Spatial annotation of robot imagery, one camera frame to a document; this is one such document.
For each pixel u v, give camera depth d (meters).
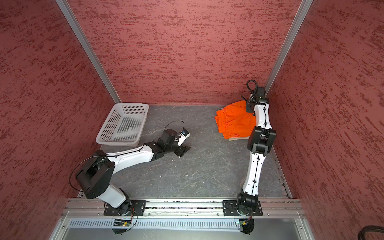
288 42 0.85
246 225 0.71
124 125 1.07
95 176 0.44
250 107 0.93
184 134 0.76
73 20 0.76
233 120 1.03
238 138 1.00
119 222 0.73
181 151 0.77
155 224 0.77
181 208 0.76
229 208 0.74
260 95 0.83
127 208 0.67
